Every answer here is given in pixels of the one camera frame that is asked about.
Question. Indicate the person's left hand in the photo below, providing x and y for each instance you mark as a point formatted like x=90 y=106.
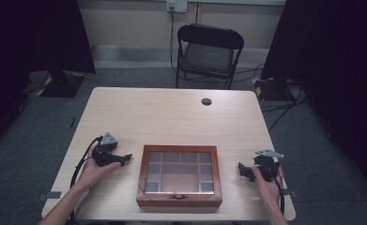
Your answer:
x=92 y=172

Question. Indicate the white wall socket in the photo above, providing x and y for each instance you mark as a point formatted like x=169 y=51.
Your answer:
x=176 y=5

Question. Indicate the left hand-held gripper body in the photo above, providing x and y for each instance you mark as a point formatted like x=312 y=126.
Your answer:
x=104 y=150

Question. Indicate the black folding chair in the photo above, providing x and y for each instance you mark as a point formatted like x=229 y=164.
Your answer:
x=207 y=56

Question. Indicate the black curtain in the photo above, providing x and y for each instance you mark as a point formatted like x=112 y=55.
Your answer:
x=31 y=40
x=334 y=78

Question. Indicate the black stand base yellow stripes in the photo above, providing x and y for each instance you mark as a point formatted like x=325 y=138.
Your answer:
x=273 y=89

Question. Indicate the person's right hand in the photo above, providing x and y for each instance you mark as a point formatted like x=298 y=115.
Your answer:
x=267 y=190

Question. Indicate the wooden box with glass lid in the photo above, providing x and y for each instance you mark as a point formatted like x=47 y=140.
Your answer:
x=179 y=175

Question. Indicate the grey table side bracket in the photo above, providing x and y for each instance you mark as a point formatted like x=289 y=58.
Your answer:
x=292 y=192
x=49 y=195

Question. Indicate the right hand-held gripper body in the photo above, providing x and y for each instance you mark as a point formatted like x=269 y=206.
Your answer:
x=267 y=165

